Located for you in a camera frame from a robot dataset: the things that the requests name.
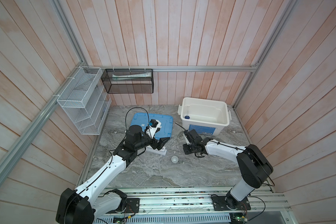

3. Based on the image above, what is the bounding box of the blue plastic bin lid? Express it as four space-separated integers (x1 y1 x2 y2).
130 113 173 140

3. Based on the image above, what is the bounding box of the small white ceramic crucible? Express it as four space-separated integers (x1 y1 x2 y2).
171 156 179 163

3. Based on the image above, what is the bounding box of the blue hexagonal base cylinder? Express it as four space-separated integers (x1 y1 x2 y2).
184 111 190 119

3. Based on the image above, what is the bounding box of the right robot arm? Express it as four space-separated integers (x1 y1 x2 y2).
183 130 273 210

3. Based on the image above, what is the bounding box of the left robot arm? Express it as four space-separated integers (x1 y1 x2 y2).
56 119 169 224

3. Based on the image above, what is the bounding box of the white test tube rack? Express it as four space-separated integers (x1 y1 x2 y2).
146 146 167 155

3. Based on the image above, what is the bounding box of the white plastic storage bin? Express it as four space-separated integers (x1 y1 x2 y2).
177 97 231 136

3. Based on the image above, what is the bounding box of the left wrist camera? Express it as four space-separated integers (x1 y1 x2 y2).
149 119 159 128

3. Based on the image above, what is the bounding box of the black wire mesh basket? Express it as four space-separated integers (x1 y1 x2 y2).
101 68 155 94

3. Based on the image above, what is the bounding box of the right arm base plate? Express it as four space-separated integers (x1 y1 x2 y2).
211 194 251 211

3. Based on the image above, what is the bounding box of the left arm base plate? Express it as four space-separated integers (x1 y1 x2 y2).
107 198 140 214

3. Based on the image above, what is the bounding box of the white wire mesh shelf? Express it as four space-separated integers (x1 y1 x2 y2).
57 66 112 135

